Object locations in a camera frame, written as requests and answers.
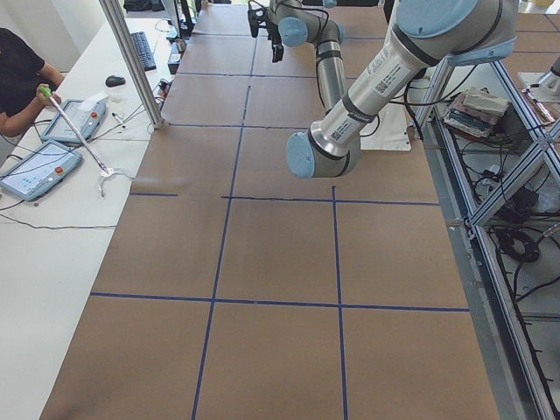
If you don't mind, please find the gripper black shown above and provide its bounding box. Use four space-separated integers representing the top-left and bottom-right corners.
268 31 284 63

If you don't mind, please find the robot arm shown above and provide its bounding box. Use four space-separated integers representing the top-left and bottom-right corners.
265 1 347 112
286 0 518 179

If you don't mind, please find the black keyboard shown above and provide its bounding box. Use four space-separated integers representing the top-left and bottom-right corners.
129 31 157 71

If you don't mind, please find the black computer mouse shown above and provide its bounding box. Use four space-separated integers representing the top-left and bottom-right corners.
105 75 126 88

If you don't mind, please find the far teach pendant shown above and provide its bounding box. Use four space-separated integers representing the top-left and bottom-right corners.
39 100 107 146

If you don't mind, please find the teach pendant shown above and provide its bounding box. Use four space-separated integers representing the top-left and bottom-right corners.
1 140 83 201
39 100 107 146

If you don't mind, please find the stack of books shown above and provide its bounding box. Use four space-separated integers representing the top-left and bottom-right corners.
443 87 509 138

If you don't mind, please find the person in black shirt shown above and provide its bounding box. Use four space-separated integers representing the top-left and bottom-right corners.
1 28 65 137

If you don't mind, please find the near teach pendant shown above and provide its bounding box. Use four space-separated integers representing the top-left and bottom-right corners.
1 140 83 201

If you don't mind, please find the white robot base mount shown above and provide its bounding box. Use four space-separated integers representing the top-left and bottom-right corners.
360 104 411 151

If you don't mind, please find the aluminium frame post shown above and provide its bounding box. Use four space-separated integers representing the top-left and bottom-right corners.
99 0 164 130

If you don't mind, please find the green handled reacher grabber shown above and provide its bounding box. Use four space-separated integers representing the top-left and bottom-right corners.
38 86 134 198

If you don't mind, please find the aluminium side frame rack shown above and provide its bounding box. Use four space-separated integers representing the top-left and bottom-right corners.
410 62 559 419

